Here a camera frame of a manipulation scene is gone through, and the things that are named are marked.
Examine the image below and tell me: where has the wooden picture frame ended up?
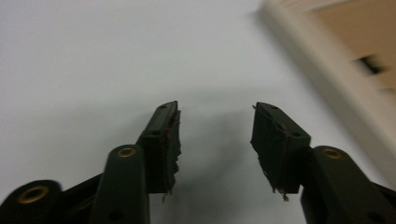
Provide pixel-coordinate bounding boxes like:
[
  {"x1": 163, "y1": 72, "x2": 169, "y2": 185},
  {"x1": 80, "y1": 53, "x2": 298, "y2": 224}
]
[{"x1": 258, "y1": 0, "x2": 396, "y2": 190}]

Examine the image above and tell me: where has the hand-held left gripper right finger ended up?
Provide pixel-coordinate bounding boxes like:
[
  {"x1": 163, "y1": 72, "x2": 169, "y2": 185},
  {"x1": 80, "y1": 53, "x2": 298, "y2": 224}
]
[{"x1": 250, "y1": 102, "x2": 396, "y2": 224}]

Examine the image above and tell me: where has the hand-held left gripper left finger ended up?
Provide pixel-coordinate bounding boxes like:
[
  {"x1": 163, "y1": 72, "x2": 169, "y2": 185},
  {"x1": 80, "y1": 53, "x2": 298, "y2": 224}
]
[{"x1": 90, "y1": 100, "x2": 182, "y2": 224}]

